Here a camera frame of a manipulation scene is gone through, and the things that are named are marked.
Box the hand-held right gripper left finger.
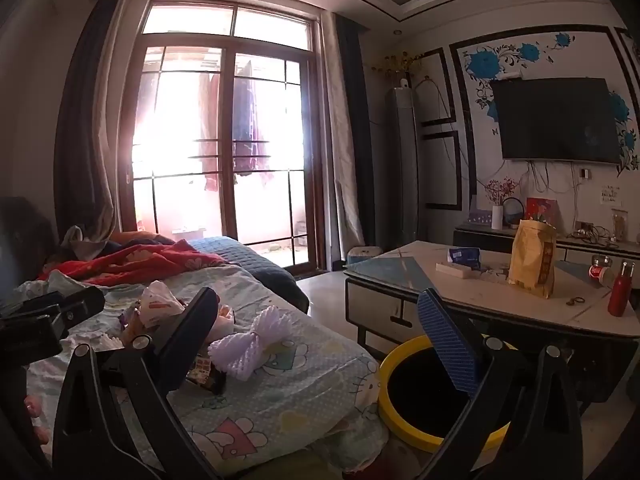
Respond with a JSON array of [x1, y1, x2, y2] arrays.
[[52, 287, 223, 480]]

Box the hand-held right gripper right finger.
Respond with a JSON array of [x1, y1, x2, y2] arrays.
[[415, 288, 583, 480]]

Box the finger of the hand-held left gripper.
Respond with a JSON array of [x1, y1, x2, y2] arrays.
[[50, 286, 106, 333]]

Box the yellow rimmed black trash bin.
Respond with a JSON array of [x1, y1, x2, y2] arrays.
[[377, 335, 511, 453]]

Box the cream wrapper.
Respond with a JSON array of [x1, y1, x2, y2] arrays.
[[212, 305, 236, 336]]

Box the white top coffee table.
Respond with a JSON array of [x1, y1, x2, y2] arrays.
[[344, 240, 640, 403]]

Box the white tissue pieces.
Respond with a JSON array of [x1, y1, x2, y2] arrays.
[[92, 332, 126, 352]]

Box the pink white snack bag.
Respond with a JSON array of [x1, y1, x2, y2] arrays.
[[139, 280, 187, 333]]

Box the white foam fruit net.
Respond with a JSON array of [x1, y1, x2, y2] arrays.
[[207, 305, 293, 373]]

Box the grey cloth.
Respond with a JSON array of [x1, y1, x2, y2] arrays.
[[60, 225, 108, 261]]

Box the red floral blanket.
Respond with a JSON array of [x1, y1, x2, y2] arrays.
[[37, 240, 226, 286]]

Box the blue tissue pack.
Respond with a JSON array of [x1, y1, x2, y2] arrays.
[[447, 247, 481, 267]]

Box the dark grey cushion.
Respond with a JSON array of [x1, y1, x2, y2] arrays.
[[0, 196, 56, 306]]

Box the blue quilted cover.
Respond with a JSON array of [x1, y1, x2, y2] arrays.
[[187, 235, 311, 311]]

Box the black white tv cabinet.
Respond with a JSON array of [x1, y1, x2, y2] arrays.
[[453, 223, 640, 281]]

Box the cartoon print bed sheet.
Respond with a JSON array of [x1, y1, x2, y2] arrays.
[[20, 260, 391, 476]]

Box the yellow paper bag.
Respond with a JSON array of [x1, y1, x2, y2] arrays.
[[509, 219, 557, 299]]

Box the small blue white stool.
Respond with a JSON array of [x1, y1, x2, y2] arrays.
[[346, 246, 383, 265]]

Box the white vase with pink flowers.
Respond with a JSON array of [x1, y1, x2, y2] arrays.
[[484, 177, 521, 231]]

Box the round black ornament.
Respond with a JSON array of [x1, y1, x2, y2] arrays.
[[501, 197, 526, 228]]

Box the yellow green cloth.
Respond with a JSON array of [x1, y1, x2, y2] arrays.
[[320, 430, 406, 480]]

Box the brown framed glass door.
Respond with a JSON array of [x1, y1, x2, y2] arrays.
[[117, 0, 333, 276]]

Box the red picture card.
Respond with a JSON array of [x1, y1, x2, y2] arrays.
[[525, 197, 558, 223]]

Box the red labelled white jar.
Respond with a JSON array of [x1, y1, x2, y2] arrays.
[[587, 264, 616, 286]]

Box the beige and navy curtain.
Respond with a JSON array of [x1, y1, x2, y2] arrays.
[[52, 0, 133, 246], [320, 12, 376, 261]]

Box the red bottle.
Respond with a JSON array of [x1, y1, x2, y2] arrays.
[[607, 260, 637, 317]]

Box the grey standing air conditioner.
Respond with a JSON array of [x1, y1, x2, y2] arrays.
[[384, 86, 421, 256]]

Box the yellowish clear box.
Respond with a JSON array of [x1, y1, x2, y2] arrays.
[[611, 208, 630, 241]]

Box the hanging clothes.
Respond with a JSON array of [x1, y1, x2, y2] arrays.
[[197, 60, 273, 191]]

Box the yellow artificial flowers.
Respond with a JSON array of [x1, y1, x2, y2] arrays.
[[372, 51, 426, 81]]

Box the tangled cables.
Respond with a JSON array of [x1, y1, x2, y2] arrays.
[[567, 220, 621, 248]]

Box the hanging television cables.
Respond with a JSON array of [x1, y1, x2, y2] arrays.
[[520, 160, 576, 196]]

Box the black wall television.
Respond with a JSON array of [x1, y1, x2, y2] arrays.
[[492, 77, 622, 164]]

